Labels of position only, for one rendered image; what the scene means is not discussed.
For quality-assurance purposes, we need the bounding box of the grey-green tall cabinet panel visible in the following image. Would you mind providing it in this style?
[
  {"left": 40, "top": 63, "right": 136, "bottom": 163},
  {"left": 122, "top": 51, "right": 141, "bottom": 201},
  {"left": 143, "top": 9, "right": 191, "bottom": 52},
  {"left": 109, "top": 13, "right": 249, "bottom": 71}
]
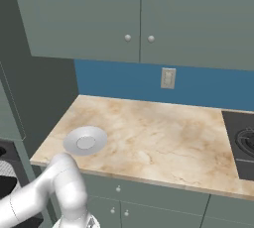
[{"left": 0, "top": 61, "right": 28, "bottom": 142}]

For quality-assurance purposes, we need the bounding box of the grey-green wall cupboard door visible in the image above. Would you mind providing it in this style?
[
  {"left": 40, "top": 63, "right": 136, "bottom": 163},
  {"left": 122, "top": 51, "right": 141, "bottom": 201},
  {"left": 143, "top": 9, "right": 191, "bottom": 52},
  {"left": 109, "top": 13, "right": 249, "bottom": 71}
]
[
  {"left": 139, "top": 0, "right": 254, "bottom": 72},
  {"left": 10, "top": 0, "right": 143, "bottom": 63}
]

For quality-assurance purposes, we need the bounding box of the grey-green drawer front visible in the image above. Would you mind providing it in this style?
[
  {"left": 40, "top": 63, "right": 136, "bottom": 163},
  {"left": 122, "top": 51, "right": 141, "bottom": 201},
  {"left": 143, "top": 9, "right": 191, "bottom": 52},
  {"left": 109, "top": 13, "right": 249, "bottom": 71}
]
[
  {"left": 203, "top": 193, "right": 254, "bottom": 228},
  {"left": 80, "top": 172, "right": 211, "bottom": 217}
]

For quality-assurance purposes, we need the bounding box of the grey plate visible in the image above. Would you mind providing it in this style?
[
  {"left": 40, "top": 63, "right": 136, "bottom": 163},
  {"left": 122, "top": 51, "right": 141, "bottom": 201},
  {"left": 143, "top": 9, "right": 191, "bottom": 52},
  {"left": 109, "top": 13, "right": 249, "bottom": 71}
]
[{"left": 63, "top": 125, "right": 109, "bottom": 157}]

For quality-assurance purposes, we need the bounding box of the grey-green base cupboard door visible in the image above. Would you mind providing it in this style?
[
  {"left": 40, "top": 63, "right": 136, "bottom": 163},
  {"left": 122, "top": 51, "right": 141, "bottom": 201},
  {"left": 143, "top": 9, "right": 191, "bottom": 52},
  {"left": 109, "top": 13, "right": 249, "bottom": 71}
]
[
  {"left": 86, "top": 195, "right": 122, "bottom": 228},
  {"left": 119, "top": 200, "right": 204, "bottom": 228}
]

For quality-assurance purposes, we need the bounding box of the beige wall socket plate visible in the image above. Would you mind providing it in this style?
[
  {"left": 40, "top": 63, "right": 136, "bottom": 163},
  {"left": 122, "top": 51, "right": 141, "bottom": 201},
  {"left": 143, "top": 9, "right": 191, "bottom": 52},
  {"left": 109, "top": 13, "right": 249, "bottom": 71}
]
[{"left": 160, "top": 66, "right": 178, "bottom": 90}]

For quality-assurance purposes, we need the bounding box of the black hob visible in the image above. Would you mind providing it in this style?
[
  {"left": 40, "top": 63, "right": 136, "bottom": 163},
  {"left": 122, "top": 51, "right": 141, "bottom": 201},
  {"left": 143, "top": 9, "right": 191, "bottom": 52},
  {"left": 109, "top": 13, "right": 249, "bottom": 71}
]
[{"left": 221, "top": 110, "right": 254, "bottom": 182}]

